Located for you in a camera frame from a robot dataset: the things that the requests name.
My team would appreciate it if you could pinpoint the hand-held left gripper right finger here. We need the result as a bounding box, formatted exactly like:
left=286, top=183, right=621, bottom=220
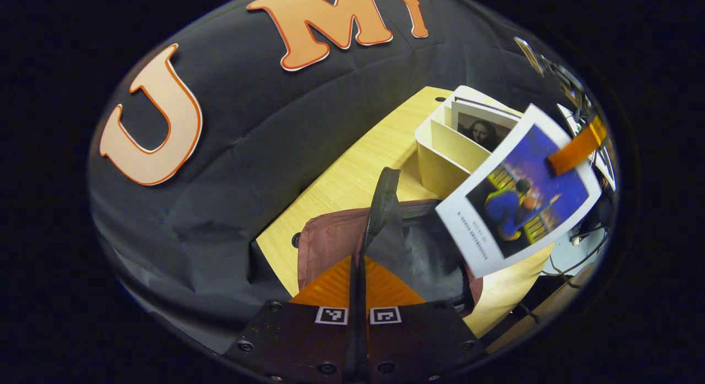
left=358, top=257, right=488, bottom=382

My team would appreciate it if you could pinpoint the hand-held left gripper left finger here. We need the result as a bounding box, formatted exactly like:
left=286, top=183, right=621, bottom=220
left=226, top=256, right=359, bottom=382

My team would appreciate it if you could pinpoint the blue cover book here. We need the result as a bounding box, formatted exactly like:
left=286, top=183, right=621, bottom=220
left=435, top=103, right=602, bottom=279

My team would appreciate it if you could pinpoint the black backdrop cloth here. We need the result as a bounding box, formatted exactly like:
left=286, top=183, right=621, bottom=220
left=88, top=0, right=584, bottom=354

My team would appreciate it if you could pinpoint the white spine portrait book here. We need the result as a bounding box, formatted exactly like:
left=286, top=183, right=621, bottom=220
left=451, top=96, right=521, bottom=153

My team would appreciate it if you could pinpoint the red fabric schoolbag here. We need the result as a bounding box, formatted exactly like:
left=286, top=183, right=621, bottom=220
left=297, top=167, right=485, bottom=318

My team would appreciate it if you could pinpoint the white plastic bookshelf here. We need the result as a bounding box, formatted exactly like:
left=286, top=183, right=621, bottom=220
left=414, top=85, right=524, bottom=200

